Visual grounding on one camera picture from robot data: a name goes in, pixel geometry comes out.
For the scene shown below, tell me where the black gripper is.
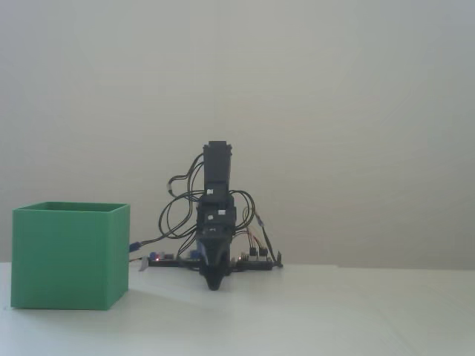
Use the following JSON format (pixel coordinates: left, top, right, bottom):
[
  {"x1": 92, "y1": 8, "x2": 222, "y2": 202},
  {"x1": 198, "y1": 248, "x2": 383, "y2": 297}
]
[{"x1": 195, "y1": 221, "x2": 238, "y2": 291}]

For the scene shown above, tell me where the green plastic bin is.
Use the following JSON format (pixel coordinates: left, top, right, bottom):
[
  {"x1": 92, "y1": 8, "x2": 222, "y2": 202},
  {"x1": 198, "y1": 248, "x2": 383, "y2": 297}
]
[{"x1": 10, "y1": 201, "x2": 131, "y2": 311}]

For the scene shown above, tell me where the blue circuit board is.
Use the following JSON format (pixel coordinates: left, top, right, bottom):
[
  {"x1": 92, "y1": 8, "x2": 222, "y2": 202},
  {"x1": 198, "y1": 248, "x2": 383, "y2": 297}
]
[{"x1": 148, "y1": 251, "x2": 176, "y2": 265}]

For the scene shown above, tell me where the electronics board with wires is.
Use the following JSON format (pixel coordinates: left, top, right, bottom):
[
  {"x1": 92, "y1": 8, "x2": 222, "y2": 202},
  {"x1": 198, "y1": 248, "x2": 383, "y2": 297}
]
[{"x1": 147, "y1": 257, "x2": 285, "y2": 271}]

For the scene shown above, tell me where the coloured jumper wire bundle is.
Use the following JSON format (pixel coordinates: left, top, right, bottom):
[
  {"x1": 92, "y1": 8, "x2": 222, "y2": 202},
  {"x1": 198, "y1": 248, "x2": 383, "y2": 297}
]
[{"x1": 242, "y1": 206, "x2": 266, "y2": 254}]

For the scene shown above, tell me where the black power cable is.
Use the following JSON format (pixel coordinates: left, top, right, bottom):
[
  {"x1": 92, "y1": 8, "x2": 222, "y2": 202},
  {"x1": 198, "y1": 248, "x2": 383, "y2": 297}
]
[{"x1": 255, "y1": 214, "x2": 284, "y2": 268}]

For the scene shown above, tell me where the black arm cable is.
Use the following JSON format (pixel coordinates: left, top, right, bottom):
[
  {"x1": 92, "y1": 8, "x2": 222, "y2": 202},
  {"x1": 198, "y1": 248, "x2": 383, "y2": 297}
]
[{"x1": 158, "y1": 154, "x2": 261, "y2": 263}]

